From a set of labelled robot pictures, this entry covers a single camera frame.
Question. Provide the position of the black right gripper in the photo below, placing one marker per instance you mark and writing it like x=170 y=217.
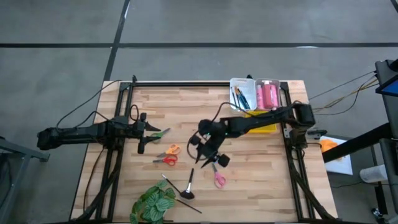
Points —
x=213 y=143

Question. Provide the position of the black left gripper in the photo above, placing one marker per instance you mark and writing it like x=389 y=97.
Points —
x=141 y=130

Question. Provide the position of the thin blue paintbrush gold ferrule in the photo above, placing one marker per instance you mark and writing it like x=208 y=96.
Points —
x=240 y=98

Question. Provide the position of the thick blue paintbrush gold ferrule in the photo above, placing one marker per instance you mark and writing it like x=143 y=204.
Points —
x=245 y=99

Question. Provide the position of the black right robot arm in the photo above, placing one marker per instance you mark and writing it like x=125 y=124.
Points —
x=264 y=119

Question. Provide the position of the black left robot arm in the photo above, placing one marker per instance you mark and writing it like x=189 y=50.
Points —
x=77 y=133

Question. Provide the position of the yellow plastic basket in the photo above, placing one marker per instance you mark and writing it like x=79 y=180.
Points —
x=264 y=130

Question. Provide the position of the green leafy plant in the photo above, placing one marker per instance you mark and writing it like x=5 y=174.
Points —
x=155 y=202

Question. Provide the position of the white plastic bin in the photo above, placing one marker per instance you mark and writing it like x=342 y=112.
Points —
x=252 y=90

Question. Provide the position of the clear plastic bin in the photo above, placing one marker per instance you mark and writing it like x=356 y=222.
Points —
x=279 y=85

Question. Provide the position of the orange object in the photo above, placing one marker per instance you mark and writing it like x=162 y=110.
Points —
x=328 y=145

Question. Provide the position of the grey metal table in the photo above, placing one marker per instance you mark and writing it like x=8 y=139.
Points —
x=25 y=149

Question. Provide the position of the white paper sheet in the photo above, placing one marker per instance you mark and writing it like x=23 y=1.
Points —
x=342 y=165

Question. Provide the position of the white paper roll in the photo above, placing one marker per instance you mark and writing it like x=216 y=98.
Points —
x=373 y=173

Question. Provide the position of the black desk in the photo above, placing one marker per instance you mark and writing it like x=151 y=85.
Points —
x=388 y=109

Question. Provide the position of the blue screen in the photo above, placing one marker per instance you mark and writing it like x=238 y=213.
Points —
x=390 y=88

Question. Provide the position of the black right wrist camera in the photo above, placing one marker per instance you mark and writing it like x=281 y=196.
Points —
x=206 y=126

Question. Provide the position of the black aluminium rig frame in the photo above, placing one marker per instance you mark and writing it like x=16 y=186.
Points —
x=186 y=84

